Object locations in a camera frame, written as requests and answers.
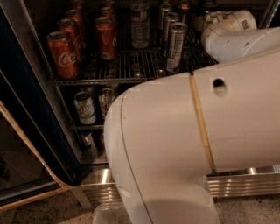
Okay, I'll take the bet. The back left Coca-Cola can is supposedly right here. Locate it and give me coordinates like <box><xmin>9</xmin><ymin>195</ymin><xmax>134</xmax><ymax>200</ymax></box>
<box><xmin>70</xmin><ymin>0</ymin><xmax>88</xmax><ymax>25</ymax></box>

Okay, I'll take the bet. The clear plastic water bottle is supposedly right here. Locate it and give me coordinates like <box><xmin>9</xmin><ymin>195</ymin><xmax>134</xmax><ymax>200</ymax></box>
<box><xmin>130</xmin><ymin>0</ymin><xmax>150</xmax><ymax>49</ymax></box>

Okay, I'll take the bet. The blue pepsi can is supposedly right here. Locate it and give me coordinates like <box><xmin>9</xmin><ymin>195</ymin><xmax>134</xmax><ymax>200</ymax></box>
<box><xmin>202</xmin><ymin>0</ymin><xmax>218</xmax><ymax>13</ymax></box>
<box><xmin>194</xmin><ymin>16</ymin><xmax>204</xmax><ymax>32</ymax></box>

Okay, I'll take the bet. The back middle Coca-Cola can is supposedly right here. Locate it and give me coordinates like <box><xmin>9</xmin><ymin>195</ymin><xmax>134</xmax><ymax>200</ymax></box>
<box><xmin>101</xmin><ymin>0</ymin><xmax>116</xmax><ymax>10</ymax></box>

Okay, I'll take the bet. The front silver Red Bull can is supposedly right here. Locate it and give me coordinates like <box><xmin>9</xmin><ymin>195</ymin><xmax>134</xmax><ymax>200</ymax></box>
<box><xmin>165</xmin><ymin>22</ymin><xmax>188</xmax><ymax>73</ymax></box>

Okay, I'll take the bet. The top wire fridge shelf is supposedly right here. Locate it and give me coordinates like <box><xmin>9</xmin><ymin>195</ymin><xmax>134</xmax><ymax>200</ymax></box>
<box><xmin>50</xmin><ymin>8</ymin><xmax>217</xmax><ymax>87</ymax></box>

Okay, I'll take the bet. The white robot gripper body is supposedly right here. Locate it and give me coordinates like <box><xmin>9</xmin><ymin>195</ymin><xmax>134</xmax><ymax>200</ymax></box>
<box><xmin>203</xmin><ymin>10</ymin><xmax>234</xmax><ymax>33</ymax></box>

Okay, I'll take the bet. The copper coloured tall can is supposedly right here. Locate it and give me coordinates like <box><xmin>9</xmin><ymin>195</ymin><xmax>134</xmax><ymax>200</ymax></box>
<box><xmin>178</xmin><ymin>0</ymin><xmax>192</xmax><ymax>24</ymax></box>

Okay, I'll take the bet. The bottom silver slim can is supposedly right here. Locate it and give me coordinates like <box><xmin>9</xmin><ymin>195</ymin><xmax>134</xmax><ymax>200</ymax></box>
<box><xmin>80</xmin><ymin>130</ymin><xmax>96</xmax><ymax>152</ymax></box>

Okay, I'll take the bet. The open glass fridge door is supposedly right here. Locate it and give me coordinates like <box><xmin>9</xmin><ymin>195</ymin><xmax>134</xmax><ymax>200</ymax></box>
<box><xmin>0</xmin><ymin>0</ymin><xmax>77</xmax><ymax>211</ymax></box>

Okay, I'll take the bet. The silver red bull can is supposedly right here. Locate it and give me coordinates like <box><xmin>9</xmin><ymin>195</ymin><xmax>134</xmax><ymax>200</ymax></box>
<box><xmin>157</xmin><ymin>2</ymin><xmax>172</xmax><ymax>46</ymax></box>
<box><xmin>165</xmin><ymin>22</ymin><xmax>188</xmax><ymax>73</ymax></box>
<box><xmin>161</xmin><ymin>12</ymin><xmax>180</xmax><ymax>57</ymax></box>

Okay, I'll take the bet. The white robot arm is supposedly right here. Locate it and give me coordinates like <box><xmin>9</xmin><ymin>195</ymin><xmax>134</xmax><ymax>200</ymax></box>
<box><xmin>104</xmin><ymin>11</ymin><xmax>280</xmax><ymax>224</ymax></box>

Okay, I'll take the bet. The left white 7up can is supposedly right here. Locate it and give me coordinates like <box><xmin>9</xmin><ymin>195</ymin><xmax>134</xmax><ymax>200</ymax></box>
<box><xmin>74</xmin><ymin>91</ymin><xmax>96</xmax><ymax>125</ymax></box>

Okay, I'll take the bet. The front middle Coca-Cola can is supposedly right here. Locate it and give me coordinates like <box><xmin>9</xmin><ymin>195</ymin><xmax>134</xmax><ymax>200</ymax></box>
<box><xmin>95</xmin><ymin>17</ymin><xmax>117</xmax><ymax>60</ymax></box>

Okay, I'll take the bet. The clear plastic container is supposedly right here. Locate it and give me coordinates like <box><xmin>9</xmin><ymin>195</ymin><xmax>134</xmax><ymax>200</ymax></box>
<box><xmin>93</xmin><ymin>203</ymin><xmax>132</xmax><ymax>224</ymax></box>

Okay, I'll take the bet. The stainless steel fridge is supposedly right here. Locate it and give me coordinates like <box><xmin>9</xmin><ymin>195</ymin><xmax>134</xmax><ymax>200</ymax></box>
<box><xmin>0</xmin><ymin>0</ymin><xmax>280</xmax><ymax>208</ymax></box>

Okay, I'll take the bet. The bottom red Coca-Cola can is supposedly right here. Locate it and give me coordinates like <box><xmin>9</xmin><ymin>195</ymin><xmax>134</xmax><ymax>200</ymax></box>
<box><xmin>99</xmin><ymin>131</ymin><xmax>105</xmax><ymax>150</ymax></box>

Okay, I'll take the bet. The wire fridge shelf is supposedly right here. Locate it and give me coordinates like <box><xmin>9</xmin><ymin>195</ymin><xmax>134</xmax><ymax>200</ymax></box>
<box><xmin>68</xmin><ymin>84</ymin><xmax>117</xmax><ymax>131</ymax></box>
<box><xmin>50</xmin><ymin>8</ymin><xmax>217</xmax><ymax>87</ymax></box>

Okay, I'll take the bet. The front left Coca-Cola can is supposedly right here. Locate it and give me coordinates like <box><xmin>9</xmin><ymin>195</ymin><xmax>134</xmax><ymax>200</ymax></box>
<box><xmin>47</xmin><ymin>31</ymin><xmax>80</xmax><ymax>80</ymax></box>

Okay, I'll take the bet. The white 7up can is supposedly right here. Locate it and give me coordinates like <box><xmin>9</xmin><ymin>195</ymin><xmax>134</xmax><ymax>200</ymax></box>
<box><xmin>74</xmin><ymin>91</ymin><xmax>96</xmax><ymax>125</ymax></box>
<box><xmin>98</xmin><ymin>87</ymin><xmax>116</xmax><ymax>118</ymax></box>

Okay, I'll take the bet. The middle wire fridge shelf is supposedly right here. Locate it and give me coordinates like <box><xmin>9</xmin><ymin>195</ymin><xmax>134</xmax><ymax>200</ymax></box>
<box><xmin>68</xmin><ymin>84</ymin><xmax>117</xmax><ymax>131</ymax></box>

